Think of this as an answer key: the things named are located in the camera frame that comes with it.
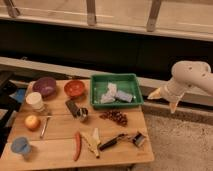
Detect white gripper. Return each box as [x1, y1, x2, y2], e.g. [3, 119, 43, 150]
[148, 80, 185, 113]

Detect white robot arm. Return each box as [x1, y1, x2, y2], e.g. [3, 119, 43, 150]
[148, 61, 213, 113]

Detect small metal cup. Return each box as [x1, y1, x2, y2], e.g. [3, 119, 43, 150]
[77, 108, 88, 122]

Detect white plastic cup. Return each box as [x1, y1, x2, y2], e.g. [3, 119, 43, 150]
[26, 92, 45, 112]

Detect blue plastic cup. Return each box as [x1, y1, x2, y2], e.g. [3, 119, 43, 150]
[11, 137, 32, 157]

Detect bunch of dark grapes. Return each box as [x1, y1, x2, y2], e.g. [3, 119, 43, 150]
[100, 111, 128, 126]

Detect green plastic tray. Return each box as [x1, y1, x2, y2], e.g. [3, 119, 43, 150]
[90, 74, 143, 109]

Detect crumpled clear plastic bags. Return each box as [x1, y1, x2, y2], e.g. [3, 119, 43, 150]
[100, 83, 133, 104]

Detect orange bowl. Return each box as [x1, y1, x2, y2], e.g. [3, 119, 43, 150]
[64, 80, 85, 98]

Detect red chili pepper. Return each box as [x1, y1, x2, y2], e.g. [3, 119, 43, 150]
[73, 132, 82, 161]

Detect metal spoon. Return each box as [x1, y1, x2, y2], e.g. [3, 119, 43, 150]
[40, 116, 51, 139]

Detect purple bowl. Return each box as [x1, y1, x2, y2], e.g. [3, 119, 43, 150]
[33, 77, 56, 97]

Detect red yellow apple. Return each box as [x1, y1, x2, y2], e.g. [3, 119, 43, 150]
[24, 115, 40, 131]

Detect blue cloth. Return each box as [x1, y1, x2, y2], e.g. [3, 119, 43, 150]
[11, 88, 26, 103]

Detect black handled dish brush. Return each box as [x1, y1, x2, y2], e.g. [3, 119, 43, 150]
[99, 132, 146, 151]

